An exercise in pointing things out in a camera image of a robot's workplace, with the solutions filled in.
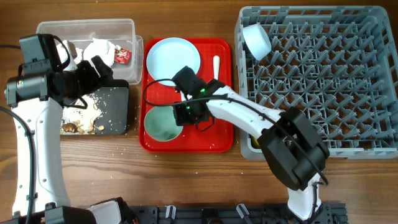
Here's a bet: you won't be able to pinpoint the mint green bowl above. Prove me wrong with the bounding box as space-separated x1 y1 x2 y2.
144 106 183 142

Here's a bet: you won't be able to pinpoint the rice and food leftovers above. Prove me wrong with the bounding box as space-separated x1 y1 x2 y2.
60 93 104 135

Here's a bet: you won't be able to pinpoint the white plastic spoon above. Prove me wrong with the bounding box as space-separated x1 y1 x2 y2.
213 55 220 80

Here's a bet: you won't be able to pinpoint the light blue plate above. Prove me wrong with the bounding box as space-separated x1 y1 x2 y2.
146 37 201 80

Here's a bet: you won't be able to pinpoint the red snack wrapper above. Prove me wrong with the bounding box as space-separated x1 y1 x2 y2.
114 45 132 64

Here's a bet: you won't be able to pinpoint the yellow plastic cup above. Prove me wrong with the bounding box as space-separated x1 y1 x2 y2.
251 136 260 149

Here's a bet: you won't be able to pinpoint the light blue food bowl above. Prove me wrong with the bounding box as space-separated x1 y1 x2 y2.
243 24 272 61

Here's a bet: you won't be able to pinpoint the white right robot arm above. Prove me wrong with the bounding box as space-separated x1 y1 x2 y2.
168 66 330 223

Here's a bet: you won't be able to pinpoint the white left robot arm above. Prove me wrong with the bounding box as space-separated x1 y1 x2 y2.
2 34 138 223

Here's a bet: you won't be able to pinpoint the black waste tray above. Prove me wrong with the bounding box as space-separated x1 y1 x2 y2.
60 79 130 136

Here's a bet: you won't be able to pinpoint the clear plastic waste bin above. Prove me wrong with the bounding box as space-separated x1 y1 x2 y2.
36 19 144 85

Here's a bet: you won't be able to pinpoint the grey dishwasher rack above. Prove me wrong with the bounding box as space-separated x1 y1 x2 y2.
234 6 397 159

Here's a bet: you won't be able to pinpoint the red serving tray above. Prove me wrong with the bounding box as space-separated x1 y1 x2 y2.
139 38 234 153

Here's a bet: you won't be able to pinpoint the large crumpled white napkin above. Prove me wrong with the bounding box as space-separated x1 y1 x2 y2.
83 39 116 67

